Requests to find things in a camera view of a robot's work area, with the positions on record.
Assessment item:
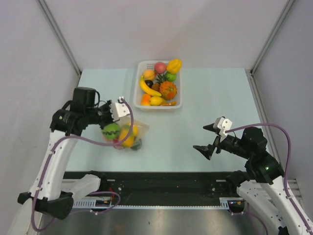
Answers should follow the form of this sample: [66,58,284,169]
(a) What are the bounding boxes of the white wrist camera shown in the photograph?
[110,96,130,122]
[213,117,233,142]

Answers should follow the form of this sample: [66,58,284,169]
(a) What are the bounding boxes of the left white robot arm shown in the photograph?
[18,87,112,220]

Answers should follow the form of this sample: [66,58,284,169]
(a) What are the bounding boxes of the green toy lime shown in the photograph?
[131,139,142,150]

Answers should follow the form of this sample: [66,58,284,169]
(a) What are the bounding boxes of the white slotted cable duct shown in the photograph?
[73,197,245,210]

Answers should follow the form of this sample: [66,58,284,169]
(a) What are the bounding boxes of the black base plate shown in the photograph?
[62,171,245,204]

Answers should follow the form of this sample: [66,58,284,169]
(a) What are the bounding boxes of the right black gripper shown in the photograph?
[193,123,251,160]

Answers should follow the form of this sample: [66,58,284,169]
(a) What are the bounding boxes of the small green toy fruit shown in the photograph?
[166,72,177,82]

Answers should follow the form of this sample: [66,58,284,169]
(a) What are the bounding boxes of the pink toy peach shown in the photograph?
[154,62,167,74]

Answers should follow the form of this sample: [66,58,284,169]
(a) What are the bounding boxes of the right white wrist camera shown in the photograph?
[213,117,233,142]

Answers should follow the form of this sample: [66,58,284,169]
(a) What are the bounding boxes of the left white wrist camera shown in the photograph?
[110,96,130,122]

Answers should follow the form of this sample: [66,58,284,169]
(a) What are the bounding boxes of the yellow toy bell pepper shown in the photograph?
[167,59,182,74]

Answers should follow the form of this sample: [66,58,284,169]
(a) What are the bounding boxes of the red yellow toy apple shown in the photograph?
[113,139,124,150]

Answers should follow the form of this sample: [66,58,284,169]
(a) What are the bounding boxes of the white plastic fruit basket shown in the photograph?
[133,60,182,111]

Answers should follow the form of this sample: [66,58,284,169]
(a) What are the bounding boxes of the small yellow toy lemon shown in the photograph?
[150,96,166,106]

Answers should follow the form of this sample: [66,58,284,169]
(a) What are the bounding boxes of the green striped toy melon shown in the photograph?
[102,123,121,140]

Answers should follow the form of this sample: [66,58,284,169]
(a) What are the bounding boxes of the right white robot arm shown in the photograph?
[193,117,313,235]

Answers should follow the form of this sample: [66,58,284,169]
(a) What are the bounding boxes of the orange toy carrot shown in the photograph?
[161,101,177,107]

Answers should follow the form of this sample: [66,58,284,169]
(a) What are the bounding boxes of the clear zip top bag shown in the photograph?
[101,117,150,151]

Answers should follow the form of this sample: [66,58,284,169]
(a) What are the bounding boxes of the orange toy peach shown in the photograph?
[143,70,157,81]

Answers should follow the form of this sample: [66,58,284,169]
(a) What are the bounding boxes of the orange toy persimmon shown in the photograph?
[140,94,151,106]

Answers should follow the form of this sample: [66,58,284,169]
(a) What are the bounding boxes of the orange yellow toy mango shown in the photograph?
[118,125,135,148]

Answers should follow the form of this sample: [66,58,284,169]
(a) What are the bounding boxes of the yellow toy banana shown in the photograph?
[139,75,162,97]

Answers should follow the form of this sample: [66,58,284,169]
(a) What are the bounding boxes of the orange toy pineapple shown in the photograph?
[156,74,177,100]

